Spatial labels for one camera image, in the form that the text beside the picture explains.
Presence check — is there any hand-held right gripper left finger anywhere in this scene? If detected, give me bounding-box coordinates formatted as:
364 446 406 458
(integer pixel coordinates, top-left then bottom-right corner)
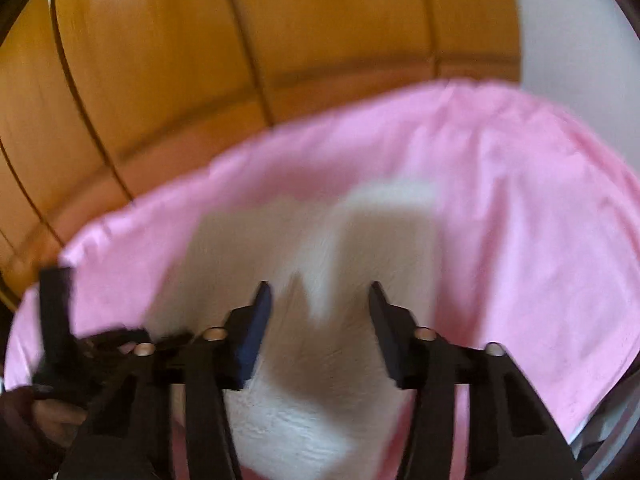
57 280 273 480

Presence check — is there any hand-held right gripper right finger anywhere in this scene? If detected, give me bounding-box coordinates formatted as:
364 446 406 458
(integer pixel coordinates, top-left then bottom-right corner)
369 281 585 480

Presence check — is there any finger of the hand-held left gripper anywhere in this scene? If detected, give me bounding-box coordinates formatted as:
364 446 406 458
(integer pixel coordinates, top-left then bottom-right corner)
40 266 76 366

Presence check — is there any white knit sweater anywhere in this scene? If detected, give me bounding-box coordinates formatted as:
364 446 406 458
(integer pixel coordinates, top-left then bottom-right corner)
145 180 441 480

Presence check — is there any person's left hand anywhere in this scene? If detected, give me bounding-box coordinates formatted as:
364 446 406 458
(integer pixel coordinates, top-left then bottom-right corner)
30 402 87 448

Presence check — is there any pink blanket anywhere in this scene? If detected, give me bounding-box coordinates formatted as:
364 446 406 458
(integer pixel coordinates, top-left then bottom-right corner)
2 80 640 480

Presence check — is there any wooden headboard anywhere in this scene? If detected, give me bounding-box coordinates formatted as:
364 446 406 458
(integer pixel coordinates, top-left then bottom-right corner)
0 0 523 316

